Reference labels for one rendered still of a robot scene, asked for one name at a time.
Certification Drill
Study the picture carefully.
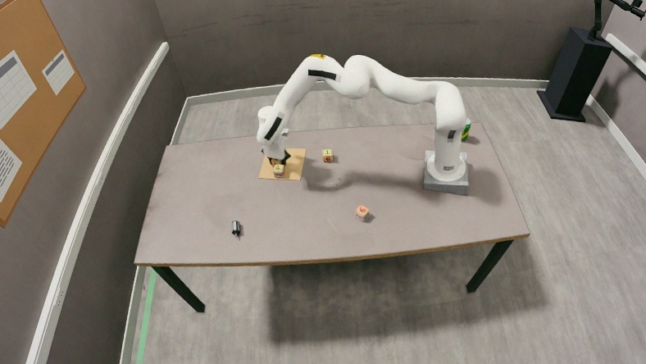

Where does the green drink can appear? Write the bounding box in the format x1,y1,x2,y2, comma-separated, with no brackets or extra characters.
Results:
462,118,471,141

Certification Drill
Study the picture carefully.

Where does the tan flat mat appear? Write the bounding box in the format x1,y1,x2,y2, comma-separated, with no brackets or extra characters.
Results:
259,148,306,180

